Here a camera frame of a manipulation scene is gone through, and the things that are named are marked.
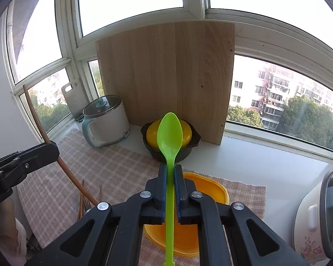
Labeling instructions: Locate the long wooden stick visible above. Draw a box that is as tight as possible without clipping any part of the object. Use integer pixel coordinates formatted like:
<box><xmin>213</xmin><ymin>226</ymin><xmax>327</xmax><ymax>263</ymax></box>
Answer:
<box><xmin>23</xmin><ymin>84</ymin><xmax>99</xmax><ymax>206</ymax></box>

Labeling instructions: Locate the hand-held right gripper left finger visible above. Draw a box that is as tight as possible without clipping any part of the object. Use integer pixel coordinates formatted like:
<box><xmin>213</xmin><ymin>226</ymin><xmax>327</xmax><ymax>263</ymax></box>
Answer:
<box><xmin>25</xmin><ymin>164</ymin><xmax>167</xmax><ymax>266</ymax></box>

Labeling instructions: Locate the black ceramic pot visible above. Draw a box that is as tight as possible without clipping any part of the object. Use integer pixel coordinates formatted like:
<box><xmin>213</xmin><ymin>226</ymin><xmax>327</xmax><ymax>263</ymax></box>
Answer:
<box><xmin>140</xmin><ymin>120</ymin><xmax>201</xmax><ymax>163</ymax></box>

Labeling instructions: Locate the green plastic spoon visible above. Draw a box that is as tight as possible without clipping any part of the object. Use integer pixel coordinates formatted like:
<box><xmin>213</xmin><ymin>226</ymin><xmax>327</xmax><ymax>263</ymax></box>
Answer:
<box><xmin>157</xmin><ymin>112</ymin><xmax>184</xmax><ymax>266</ymax></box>

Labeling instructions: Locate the white floral rice cooker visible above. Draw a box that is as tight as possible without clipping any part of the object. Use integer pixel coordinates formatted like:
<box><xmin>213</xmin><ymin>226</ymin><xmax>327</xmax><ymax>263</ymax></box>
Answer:
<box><xmin>291</xmin><ymin>169</ymin><xmax>333</xmax><ymax>262</ymax></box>

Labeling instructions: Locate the pink apartment building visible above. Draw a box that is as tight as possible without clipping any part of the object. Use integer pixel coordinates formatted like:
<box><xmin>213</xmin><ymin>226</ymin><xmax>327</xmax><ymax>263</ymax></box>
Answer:
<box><xmin>229</xmin><ymin>61</ymin><xmax>333</xmax><ymax>132</ymax></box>

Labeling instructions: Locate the wooden board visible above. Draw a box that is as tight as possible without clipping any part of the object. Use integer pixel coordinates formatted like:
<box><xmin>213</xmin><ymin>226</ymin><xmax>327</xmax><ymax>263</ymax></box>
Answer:
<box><xmin>96</xmin><ymin>22</ymin><xmax>236</xmax><ymax>146</ymax></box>

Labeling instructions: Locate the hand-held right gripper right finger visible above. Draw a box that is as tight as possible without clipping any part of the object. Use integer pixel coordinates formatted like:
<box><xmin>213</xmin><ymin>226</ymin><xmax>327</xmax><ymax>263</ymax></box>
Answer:
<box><xmin>174</xmin><ymin>164</ymin><xmax>308</xmax><ymax>266</ymax></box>

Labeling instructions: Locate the white teal electric cooker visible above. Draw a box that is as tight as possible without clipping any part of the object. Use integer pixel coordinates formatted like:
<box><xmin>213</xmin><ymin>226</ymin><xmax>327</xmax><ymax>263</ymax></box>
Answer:
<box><xmin>82</xmin><ymin>94</ymin><xmax>130</xmax><ymax>148</ymax></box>

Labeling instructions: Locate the glass cooker lid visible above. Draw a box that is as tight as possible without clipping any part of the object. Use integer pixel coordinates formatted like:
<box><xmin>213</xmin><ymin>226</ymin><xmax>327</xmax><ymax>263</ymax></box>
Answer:
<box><xmin>83</xmin><ymin>94</ymin><xmax>122</xmax><ymax>118</ymax></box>

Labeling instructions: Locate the pink checked cloth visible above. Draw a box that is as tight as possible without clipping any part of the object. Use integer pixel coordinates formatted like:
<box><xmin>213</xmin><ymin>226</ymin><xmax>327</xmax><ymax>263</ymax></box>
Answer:
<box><xmin>17</xmin><ymin>129</ymin><xmax>267</xmax><ymax>266</ymax></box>

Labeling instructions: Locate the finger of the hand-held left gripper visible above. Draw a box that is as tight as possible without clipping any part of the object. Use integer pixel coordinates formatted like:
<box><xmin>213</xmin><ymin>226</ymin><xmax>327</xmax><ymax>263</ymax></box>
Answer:
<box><xmin>15</xmin><ymin>141</ymin><xmax>60</xmax><ymax>178</ymax></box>
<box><xmin>0</xmin><ymin>151</ymin><xmax>22</xmax><ymax>178</ymax></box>

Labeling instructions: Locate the yellow plastic container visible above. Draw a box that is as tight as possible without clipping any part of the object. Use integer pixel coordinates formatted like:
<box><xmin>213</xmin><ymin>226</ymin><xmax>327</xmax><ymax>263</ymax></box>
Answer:
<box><xmin>144</xmin><ymin>172</ymin><xmax>230</xmax><ymax>258</ymax></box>

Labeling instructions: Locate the white cutting board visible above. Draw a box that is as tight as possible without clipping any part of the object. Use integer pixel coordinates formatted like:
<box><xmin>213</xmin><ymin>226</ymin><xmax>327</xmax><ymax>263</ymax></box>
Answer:
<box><xmin>61</xmin><ymin>82</ymin><xmax>88</xmax><ymax>119</ymax></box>

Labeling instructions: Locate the person's left forearm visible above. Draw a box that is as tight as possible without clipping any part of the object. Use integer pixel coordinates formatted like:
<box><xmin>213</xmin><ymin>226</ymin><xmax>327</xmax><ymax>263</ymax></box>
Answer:
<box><xmin>0</xmin><ymin>197</ymin><xmax>27</xmax><ymax>266</ymax></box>

